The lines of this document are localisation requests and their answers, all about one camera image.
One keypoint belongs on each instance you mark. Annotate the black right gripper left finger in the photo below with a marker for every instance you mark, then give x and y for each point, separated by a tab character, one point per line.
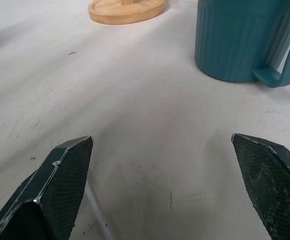
52	190

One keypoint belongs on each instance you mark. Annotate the teal ribbed mug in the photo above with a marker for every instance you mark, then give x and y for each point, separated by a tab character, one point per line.
237	42

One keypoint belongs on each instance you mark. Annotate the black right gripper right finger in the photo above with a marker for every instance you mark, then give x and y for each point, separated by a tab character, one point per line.
270	180

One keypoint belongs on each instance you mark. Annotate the round wooden stand base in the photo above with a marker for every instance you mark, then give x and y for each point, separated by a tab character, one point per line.
125	11

